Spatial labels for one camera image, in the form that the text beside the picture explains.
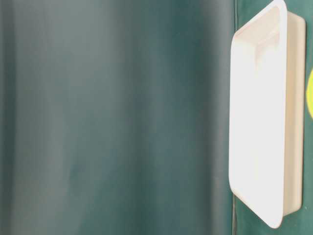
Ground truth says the white plastic tray case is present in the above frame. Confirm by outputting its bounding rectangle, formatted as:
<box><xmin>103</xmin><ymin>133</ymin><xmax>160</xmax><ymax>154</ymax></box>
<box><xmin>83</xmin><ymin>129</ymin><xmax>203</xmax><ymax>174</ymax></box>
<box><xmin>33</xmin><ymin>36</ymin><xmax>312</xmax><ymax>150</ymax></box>
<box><xmin>229</xmin><ymin>0</ymin><xmax>306</xmax><ymax>228</ymax></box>

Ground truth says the yellow tape roll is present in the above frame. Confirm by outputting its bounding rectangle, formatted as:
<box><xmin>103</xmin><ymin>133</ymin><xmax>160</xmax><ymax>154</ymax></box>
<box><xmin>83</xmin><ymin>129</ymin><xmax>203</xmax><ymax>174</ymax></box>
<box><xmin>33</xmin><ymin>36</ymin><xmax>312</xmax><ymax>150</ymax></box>
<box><xmin>306</xmin><ymin>70</ymin><xmax>313</xmax><ymax>118</ymax></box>

